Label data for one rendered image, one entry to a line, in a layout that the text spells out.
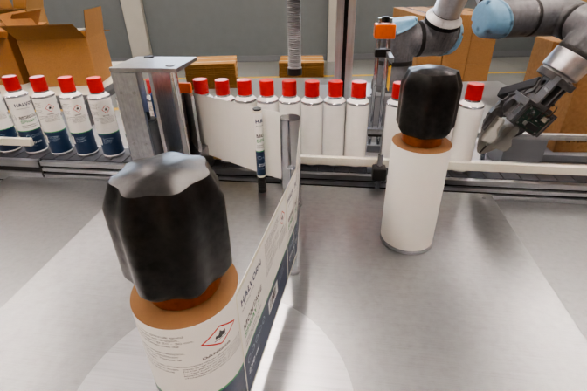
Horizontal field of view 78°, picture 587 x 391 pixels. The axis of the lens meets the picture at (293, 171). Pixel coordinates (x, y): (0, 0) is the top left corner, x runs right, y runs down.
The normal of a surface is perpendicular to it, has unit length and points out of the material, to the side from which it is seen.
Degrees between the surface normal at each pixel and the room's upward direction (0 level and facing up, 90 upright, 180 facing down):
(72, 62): 90
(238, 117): 90
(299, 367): 0
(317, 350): 0
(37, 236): 0
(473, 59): 90
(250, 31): 90
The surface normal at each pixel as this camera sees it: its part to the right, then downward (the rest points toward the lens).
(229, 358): 0.76, 0.30
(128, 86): -0.12, 0.47
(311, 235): -0.02, -0.88
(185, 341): 0.21, 0.47
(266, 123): -0.53, 0.41
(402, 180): -0.75, 0.33
